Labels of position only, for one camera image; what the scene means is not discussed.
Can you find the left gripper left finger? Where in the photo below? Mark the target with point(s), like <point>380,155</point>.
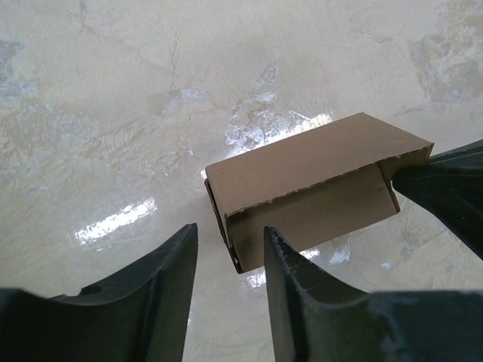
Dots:
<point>139,313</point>

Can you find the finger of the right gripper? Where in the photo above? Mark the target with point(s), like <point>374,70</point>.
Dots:
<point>449,186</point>

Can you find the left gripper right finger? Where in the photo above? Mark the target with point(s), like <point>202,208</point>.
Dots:
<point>316,317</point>

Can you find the brown cardboard box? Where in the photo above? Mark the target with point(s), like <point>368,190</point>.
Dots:
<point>313,186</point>

